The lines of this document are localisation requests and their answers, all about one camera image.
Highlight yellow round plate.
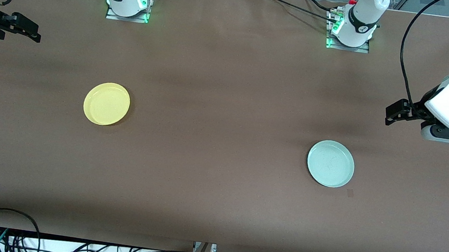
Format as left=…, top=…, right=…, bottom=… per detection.
left=81, top=80, right=133, bottom=129

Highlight long black table cable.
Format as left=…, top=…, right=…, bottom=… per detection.
left=256, top=0, right=341, bottom=23

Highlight pale green round plate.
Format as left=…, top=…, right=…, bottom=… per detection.
left=305, top=138, right=358, bottom=190

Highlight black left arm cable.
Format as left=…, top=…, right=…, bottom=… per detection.
left=394, top=0, right=445, bottom=109

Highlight short black table cable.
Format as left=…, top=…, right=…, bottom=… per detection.
left=303, top=0, right=337, bottom=11

